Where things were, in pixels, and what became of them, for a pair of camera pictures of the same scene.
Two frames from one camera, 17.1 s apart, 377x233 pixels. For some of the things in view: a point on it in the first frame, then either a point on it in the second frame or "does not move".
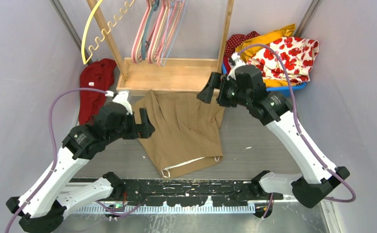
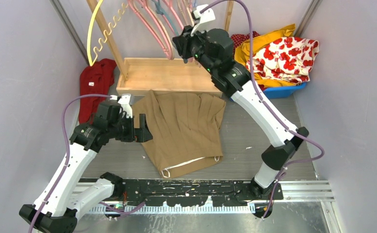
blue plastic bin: [282, 91] does not move
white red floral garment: [298, 55] does not move
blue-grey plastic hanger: [155, 4] to [160, 11]
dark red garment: [99, 74] does not move
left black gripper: [143, 130] does not move
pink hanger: [135, 54] to [169, 49]
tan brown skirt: [186, 134] does not move
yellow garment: [265, 38] does not move
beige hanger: [156, 58] to [188, 8]
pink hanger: [151, 58] to [178, 19]
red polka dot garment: [235, 40] does not move
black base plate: [188, 193] does not move
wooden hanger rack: [176, 76] does not move
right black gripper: [205, 95] to [183, 41]
